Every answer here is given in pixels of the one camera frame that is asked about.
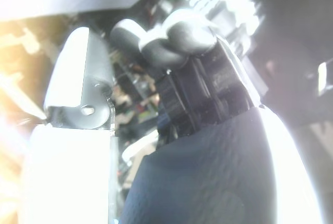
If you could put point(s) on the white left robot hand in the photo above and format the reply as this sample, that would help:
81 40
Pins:
208 177

